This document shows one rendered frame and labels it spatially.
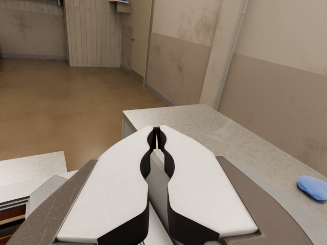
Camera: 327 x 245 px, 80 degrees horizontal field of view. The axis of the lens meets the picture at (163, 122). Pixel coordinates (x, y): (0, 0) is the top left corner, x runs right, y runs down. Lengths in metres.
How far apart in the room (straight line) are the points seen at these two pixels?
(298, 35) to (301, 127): 0.87
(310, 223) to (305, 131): 1.63
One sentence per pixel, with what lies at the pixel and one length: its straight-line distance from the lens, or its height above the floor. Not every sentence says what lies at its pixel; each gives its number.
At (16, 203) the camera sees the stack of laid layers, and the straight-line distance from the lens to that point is 0.99.
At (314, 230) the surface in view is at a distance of 0.73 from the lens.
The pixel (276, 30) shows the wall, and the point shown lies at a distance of 2.50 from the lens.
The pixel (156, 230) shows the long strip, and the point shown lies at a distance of 0.81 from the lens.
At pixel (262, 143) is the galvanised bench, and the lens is 1.11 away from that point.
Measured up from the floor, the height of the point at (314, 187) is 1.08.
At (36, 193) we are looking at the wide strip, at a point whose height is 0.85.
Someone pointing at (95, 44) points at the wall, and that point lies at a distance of 6.67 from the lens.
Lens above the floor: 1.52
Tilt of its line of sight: 27 degrees down
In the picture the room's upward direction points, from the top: 9 degrees clockwise
